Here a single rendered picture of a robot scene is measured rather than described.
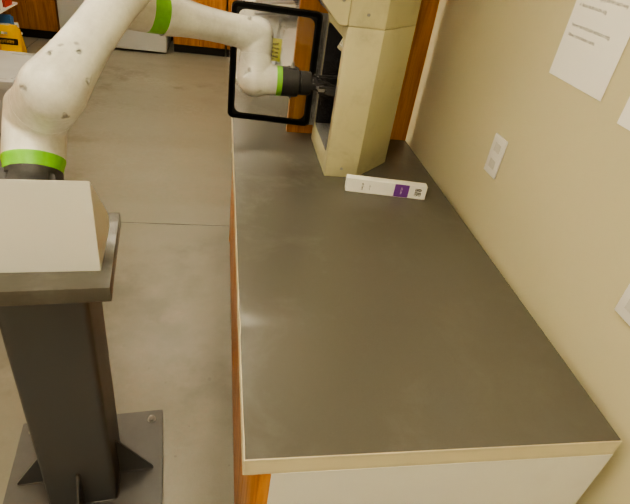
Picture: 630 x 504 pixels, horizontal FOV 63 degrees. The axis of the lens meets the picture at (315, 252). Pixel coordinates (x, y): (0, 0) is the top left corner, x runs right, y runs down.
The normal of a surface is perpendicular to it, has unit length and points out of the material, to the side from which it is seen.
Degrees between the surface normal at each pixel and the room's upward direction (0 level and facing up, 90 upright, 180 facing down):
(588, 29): 90
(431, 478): 90
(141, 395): 0
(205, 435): 0
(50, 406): 90
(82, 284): 0
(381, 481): 90
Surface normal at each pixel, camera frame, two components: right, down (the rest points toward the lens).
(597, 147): -0.98, -0.03
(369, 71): 0.15, 0.58
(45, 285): 0.14, -0.82
